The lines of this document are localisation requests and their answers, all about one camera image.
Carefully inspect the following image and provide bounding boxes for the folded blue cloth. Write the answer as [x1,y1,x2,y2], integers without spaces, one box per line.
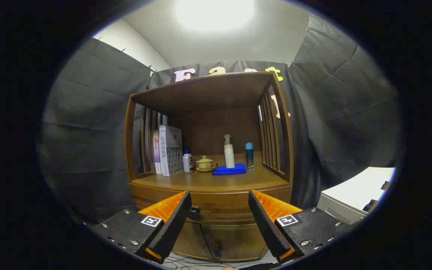
[213,163,247,176]

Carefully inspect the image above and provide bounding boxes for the thin purple book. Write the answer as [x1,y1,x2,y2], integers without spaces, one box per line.
[153,130,163,175]

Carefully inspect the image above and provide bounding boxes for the black backdrop cloth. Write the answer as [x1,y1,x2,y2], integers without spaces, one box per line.
[38,13,404,225]

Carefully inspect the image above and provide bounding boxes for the white pump bottle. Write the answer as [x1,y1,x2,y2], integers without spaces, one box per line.
[223,134,236,168]

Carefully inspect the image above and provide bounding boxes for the wooden cabinet door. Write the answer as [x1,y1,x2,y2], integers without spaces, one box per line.
[201,222,270,262]
[172,220,216,260]

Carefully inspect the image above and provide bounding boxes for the brown wooden drawer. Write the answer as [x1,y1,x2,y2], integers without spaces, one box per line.
[129,183,292,225]

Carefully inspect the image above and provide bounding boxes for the thick white book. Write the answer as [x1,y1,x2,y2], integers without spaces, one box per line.
[159,125,184,177]

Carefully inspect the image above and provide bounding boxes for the black floor cables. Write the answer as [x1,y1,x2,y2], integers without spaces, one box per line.
[162,252,276,270]

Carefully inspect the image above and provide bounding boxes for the yellow lidded tea cup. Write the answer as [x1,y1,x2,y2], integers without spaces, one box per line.
[195,156,214,173]

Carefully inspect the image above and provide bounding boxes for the clear blue bottle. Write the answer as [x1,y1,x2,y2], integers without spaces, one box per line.
[245,142,255,170]

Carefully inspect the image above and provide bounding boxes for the wooden countertop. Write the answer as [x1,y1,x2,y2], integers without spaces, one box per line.
[132,152,290,192]

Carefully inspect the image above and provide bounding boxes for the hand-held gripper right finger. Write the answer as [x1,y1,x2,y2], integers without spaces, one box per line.
[248,189,351,264]

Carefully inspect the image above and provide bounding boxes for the brown wooden cabinet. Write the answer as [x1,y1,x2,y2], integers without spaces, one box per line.
[124,71,294,262]

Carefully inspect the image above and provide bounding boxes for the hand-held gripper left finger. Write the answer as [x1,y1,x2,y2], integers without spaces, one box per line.
[91,190,193,265]

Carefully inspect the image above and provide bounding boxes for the white bottle with blue cap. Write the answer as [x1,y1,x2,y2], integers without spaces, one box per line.
[183,148,195,173]

